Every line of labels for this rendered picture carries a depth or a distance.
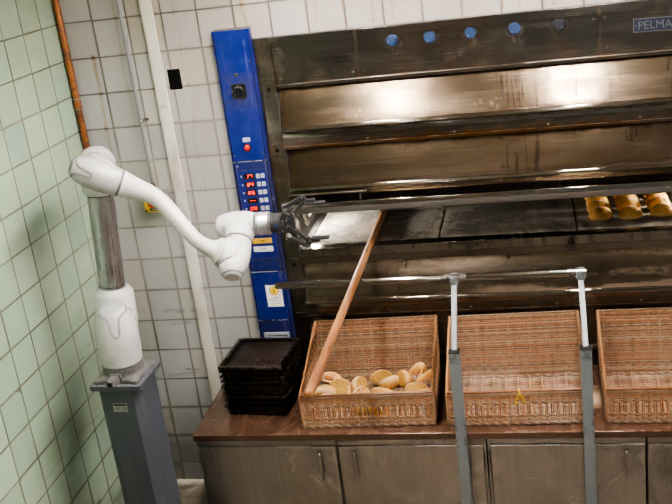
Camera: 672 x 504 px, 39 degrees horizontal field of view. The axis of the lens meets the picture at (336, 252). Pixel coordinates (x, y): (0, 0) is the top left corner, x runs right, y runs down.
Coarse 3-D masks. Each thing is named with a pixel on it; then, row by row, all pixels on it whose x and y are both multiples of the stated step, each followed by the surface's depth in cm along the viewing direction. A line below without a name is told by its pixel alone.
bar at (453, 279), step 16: (496, 272) 369; (512, 272) 368; (528, 272) 366; (544, 272) 365; (560, 272) 364; (576, 272) 362; (288, 288) 387; (448, 352) 360; (592, 384) 353; (592, 400) 355; (464, 416) 367; (592, 416) 357; (464, 432) 370; (592, 432) 360; (464, 448) 372; (592, 448) 362; (464, 464) 375; (592, 464) 364; (464, 480) 377; (592, 480) 367; (464, 496) 380; (592, 496) 369
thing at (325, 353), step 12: (384, 216) 444; (372, 240) 412; (360, 264) 386; (360, 276) 377; (348, 288) 364; (348, 300) 354; (336, 324) 334; (336, 336) 328; (324, 348) 317; (324, 360) 310; (312, 384) 295; (312, 396) 291
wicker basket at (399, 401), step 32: (352, 320) 424; (384, 320) 421; (416, 320) 419; (320, 352) 428; (352, 352) 425; (384, 352) 423; (416, 352) 420; (320, 384) 426; (320, 416) 400; (352, 416) 388; (384, 416) 385; (416, 416) 384
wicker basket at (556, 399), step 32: (448, 320) 412; (480, 320) 412; (512, 320) 410; (544, 320) 408; (576, 320) 405; (480, 352) 414; (512, 352) 411; (544, 352) 409; (576, 352) 406; (448, 384) 382; (480, 384) 408; (512, 384) 405; (544, 384) 402; (576, 384) 399; (448, 416) 379; (480, 416) 377; (512, 416) 375; (544, 416) 373; (576, 416) 371
